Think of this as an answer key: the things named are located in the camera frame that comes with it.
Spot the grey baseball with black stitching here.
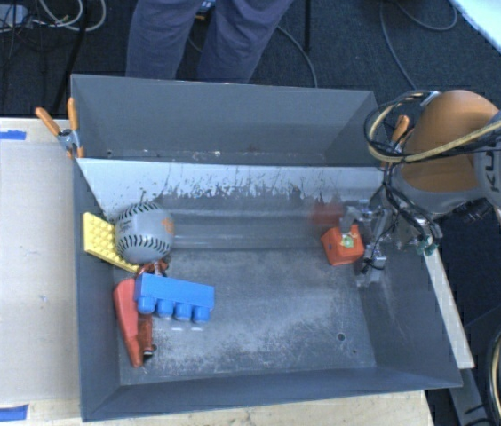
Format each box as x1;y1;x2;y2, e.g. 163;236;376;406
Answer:
115;201;175;265

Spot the yellow studded toy plate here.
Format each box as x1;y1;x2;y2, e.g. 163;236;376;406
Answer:
82;212;141;274

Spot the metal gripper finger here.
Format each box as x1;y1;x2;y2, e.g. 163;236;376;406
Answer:
341;201;371;235
355;245;387;288

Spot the brown toy figure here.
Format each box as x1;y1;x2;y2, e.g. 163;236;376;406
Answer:
136;257;172;359

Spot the blue toy brick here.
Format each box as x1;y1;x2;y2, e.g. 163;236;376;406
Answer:
133;272;216;325

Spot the grey metal bin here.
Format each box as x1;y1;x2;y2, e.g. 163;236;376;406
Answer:
68;74;465;422

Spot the red wedge-shaped toy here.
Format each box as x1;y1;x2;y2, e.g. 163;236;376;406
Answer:
112;277;146;369

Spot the orange toy block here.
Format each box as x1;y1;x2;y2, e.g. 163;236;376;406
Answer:
320;224;366;267

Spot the person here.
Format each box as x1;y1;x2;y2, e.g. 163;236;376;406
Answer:
124;0;306;85

